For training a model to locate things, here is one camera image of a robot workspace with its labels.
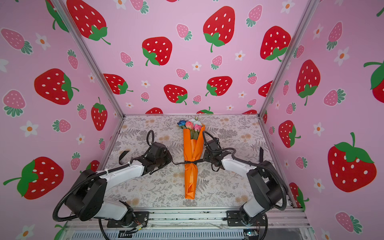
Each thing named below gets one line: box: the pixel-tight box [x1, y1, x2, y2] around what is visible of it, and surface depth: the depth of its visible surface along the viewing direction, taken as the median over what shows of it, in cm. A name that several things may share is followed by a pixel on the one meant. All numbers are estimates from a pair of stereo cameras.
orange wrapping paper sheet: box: [183, 126, 206, 200], surface depth 94 cm
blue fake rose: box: [177, 120, 187, 127], surface depth 113 cm
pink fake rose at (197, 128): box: [193, 124, 202, 140], surface depth 106 cm
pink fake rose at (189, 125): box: [185, 121, 194, 130], surface depth 109 cm
